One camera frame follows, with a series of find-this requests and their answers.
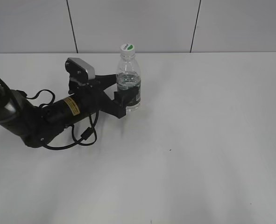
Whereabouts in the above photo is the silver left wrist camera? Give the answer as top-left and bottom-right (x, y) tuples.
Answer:
(65, 57), (96, 85)

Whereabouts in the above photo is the clear plastic water bottle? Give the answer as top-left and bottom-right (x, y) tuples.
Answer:
(116, 53), (141, 112)

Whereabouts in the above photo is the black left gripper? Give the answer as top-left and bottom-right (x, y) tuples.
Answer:
(68, 74), (140, 119)

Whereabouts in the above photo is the white green bottle cap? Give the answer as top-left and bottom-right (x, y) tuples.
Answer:
(120, 43), (135, 56)

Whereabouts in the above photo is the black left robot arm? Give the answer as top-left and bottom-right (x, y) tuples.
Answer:
(0, 71), (139, 150)

